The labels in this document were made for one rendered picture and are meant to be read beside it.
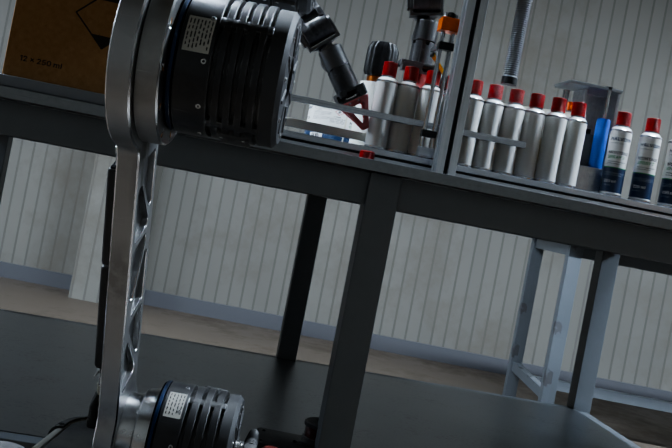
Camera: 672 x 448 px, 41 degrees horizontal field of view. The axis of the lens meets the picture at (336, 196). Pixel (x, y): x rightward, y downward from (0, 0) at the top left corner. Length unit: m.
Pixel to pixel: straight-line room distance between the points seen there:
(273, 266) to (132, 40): 3.88
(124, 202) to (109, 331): 0.21
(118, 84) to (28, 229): 4.10
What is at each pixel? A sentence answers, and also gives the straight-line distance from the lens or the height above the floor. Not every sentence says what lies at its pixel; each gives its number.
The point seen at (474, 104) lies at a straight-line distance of 2.12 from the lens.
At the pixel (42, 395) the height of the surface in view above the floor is 0.22.
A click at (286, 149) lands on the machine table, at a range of 1.60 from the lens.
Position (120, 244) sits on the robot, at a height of 0.63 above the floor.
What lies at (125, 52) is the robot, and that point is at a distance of 1.06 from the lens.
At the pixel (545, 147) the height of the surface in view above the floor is 0.96.
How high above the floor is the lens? 0.74
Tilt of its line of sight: level
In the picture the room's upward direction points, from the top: 11 degrees clockwise
